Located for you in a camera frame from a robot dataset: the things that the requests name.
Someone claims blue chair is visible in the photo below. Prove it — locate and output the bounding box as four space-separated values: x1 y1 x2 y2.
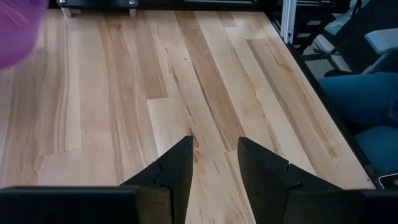
317 72 398 175

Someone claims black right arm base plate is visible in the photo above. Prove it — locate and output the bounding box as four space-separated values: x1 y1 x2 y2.
57 0 140 9

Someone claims grey office chair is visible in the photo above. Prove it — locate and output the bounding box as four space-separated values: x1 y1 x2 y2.
323 0 398 75

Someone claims black rounded device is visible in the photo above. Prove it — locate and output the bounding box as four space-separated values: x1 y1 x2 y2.
377 172 398 190

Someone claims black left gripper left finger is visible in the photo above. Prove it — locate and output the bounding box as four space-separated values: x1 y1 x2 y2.
119 135 195 224

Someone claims silver aluminium extrusion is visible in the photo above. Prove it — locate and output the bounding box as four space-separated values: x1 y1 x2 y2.
280 0 299 44

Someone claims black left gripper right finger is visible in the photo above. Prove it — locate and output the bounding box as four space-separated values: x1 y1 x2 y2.
238 136 343 224

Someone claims purple translucent plastic bowl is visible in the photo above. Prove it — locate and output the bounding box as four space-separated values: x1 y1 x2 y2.
0 0 50 71

